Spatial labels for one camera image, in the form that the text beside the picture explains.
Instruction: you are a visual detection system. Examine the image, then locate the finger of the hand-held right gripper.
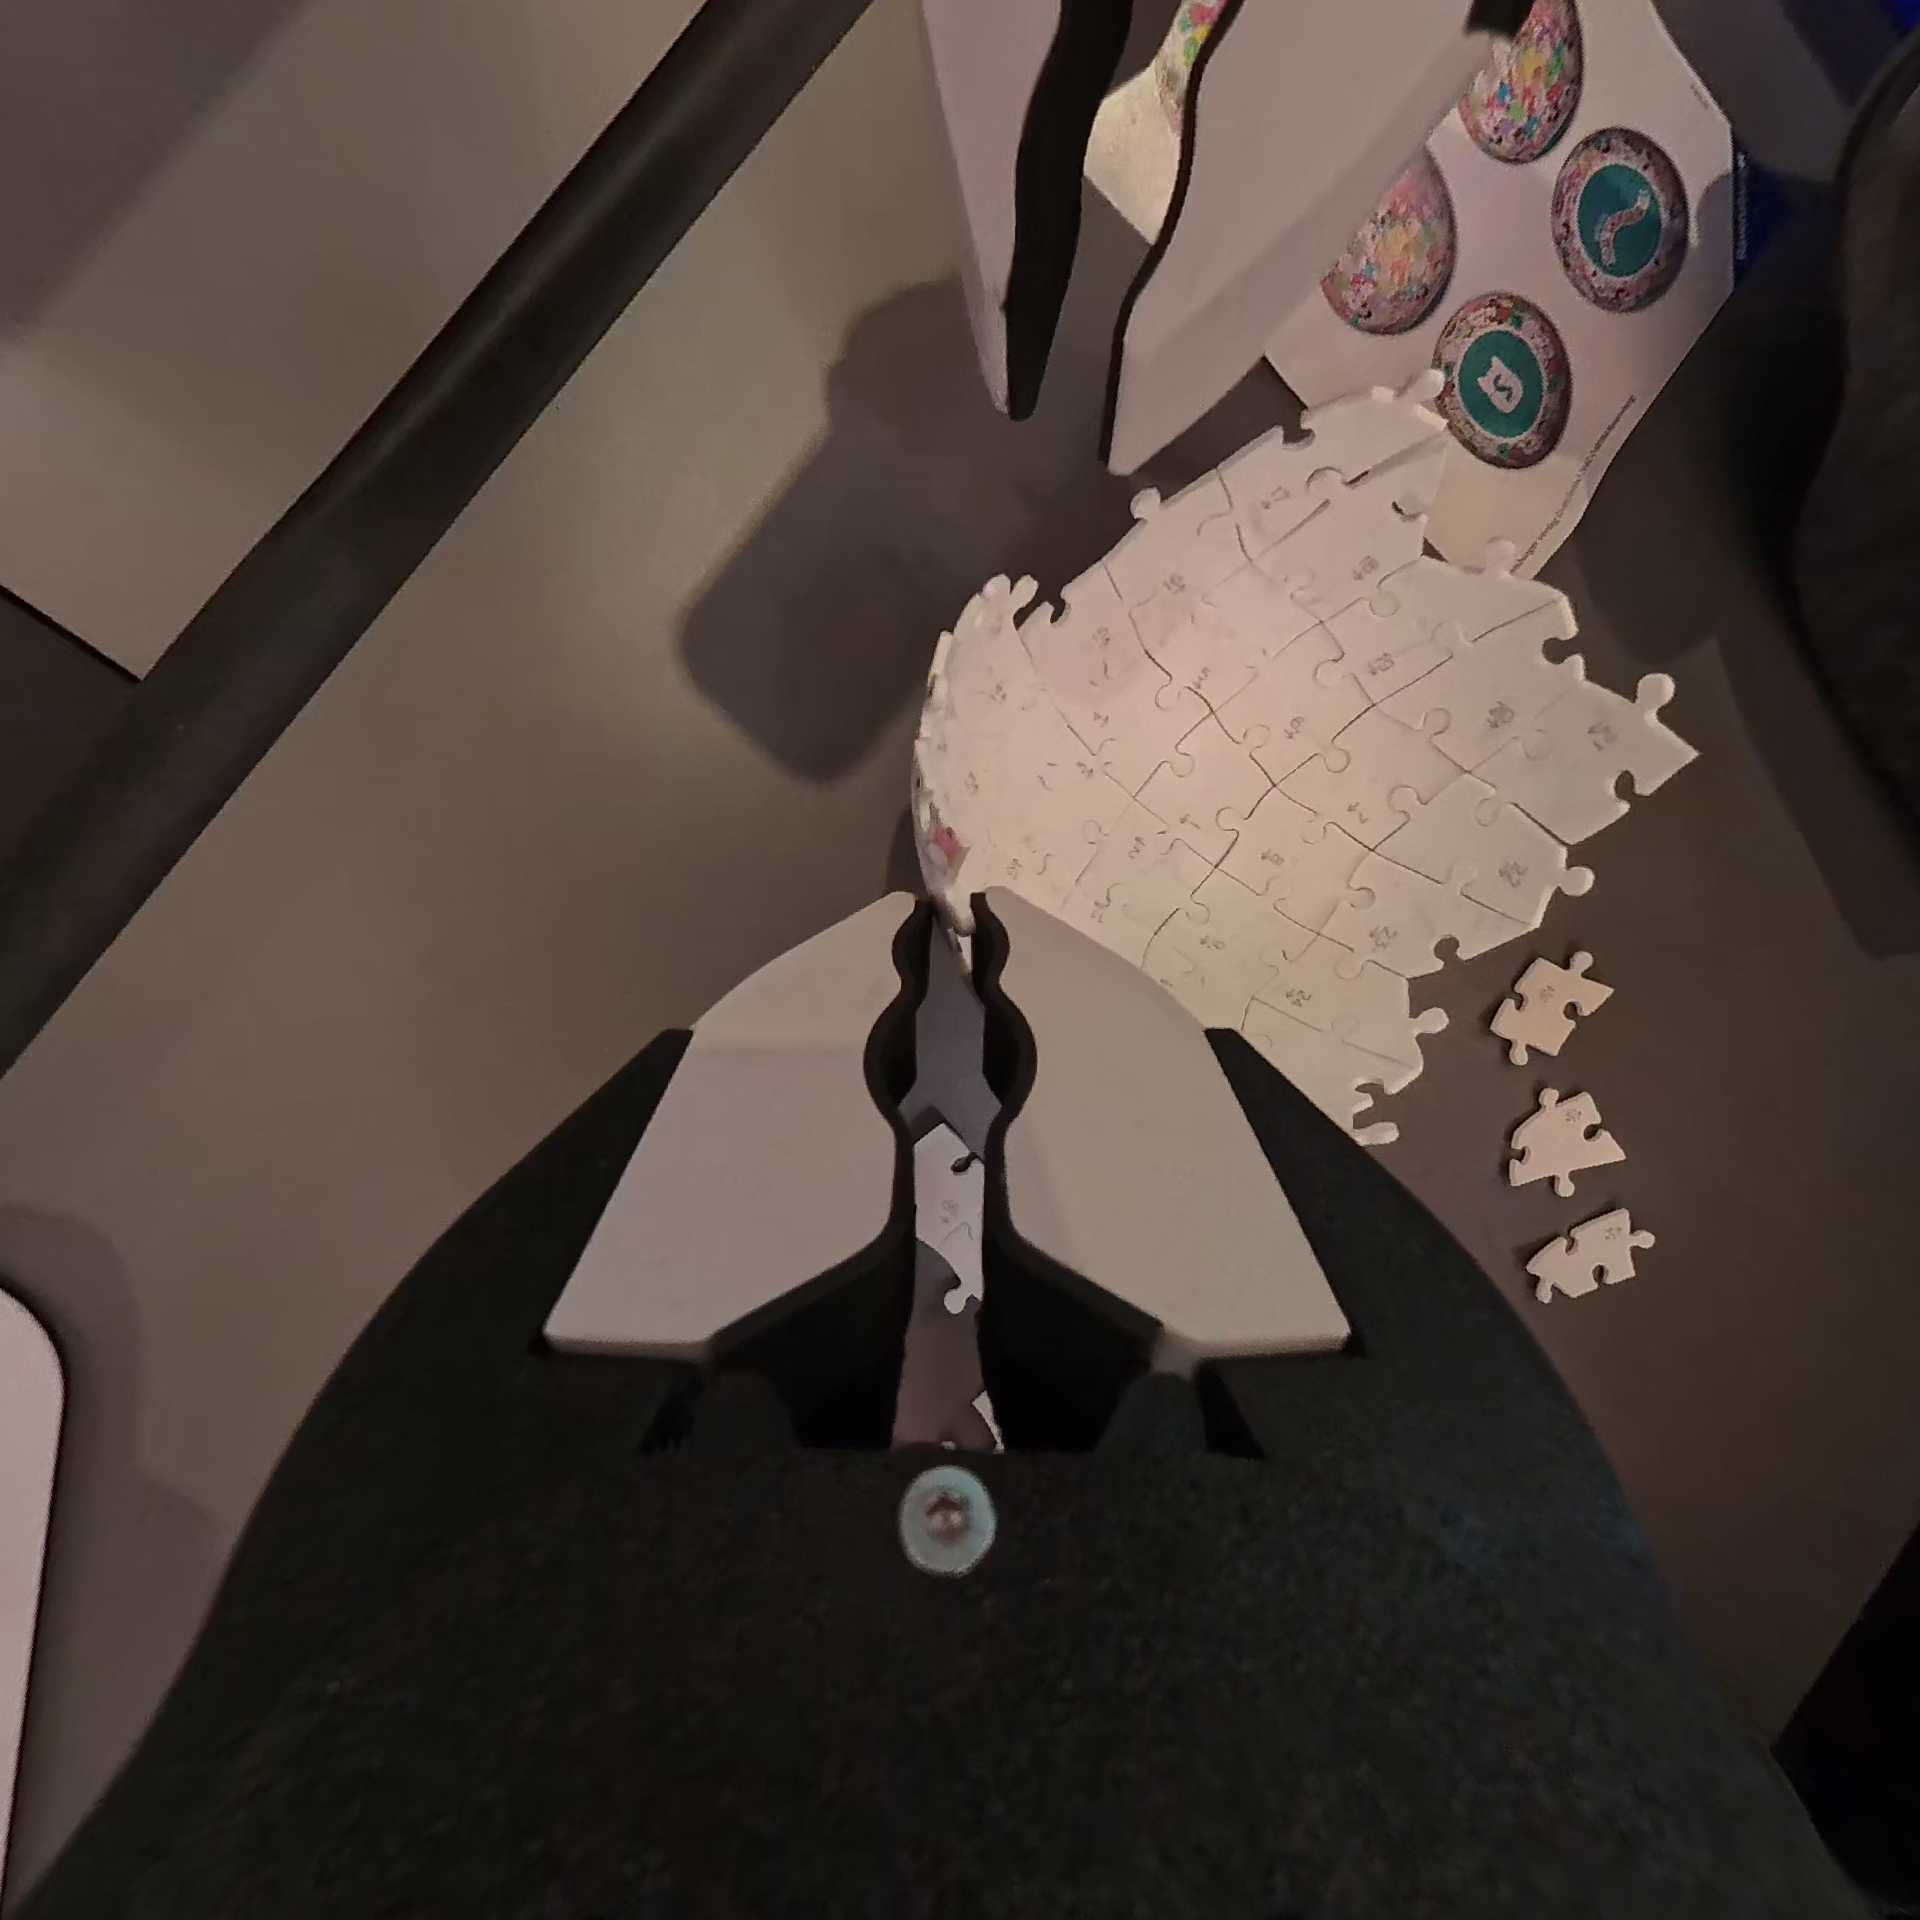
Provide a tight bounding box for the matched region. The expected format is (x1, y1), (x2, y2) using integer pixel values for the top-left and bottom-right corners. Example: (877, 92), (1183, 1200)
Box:
(1102, 0), (1483, 473)
(913, 0), (1115, 426)

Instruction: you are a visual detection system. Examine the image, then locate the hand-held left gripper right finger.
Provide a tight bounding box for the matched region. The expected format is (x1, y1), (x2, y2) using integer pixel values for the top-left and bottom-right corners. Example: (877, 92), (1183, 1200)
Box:
(971, 884), (1355, 1377)

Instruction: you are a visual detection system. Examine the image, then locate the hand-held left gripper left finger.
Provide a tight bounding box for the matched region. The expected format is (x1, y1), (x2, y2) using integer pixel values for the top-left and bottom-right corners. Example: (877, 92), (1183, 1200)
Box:
(539, 892), (927, 1374)

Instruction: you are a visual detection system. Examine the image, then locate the half-built colourful puzzle ball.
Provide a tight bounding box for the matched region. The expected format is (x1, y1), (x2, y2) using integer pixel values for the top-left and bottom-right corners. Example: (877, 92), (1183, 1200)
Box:
(908, 369), (1705, 1150)

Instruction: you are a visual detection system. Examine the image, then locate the scattered pile of puzzle pieces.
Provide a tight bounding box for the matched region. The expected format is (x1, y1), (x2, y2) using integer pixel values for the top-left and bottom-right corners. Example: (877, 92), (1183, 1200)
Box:
(912, 945), (1661, 1451)

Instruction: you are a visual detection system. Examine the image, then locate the white printed instruction leaflet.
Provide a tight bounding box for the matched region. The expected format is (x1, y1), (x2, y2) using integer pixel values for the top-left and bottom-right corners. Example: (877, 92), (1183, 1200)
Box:
(1084, 0), (1737, 578)

